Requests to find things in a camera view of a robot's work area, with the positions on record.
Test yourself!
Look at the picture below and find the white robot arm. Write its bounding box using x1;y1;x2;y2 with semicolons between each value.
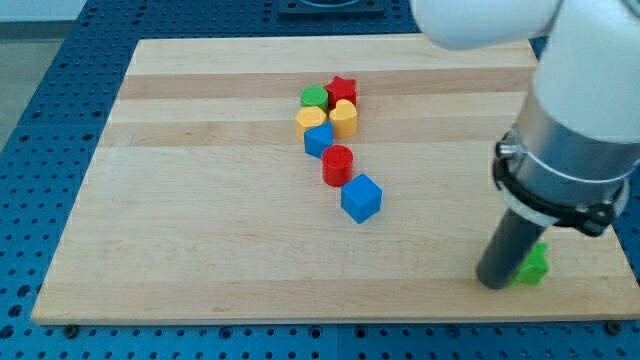
411;0;639;236

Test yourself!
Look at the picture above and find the blue cube block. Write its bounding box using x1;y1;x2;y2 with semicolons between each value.
341;174;383;224

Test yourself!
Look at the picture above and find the red cylinder block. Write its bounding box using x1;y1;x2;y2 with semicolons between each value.
321;145;354;187

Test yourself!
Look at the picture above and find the wooden board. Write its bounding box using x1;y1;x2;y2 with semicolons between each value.
32;34;639;325

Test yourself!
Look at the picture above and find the blue triangle block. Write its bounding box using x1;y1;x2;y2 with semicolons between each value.
303;122;333;159

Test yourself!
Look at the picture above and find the yellow heart block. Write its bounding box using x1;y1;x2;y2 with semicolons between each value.
329;99;358;139

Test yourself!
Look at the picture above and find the yellow hexagon block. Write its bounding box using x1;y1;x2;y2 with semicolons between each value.
295;106;327;141

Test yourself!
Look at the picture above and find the green cylinder block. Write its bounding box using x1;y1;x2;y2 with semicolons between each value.
300;85;329;112

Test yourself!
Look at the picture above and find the red star block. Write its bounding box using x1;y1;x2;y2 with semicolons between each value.
324;76;357;110

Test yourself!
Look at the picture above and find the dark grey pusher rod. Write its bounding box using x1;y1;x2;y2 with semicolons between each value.
476;209;546;289

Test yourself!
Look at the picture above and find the green star block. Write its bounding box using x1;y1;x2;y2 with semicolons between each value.
510;243;549;286

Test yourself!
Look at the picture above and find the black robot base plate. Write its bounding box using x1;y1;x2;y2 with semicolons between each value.
275;0;386;17

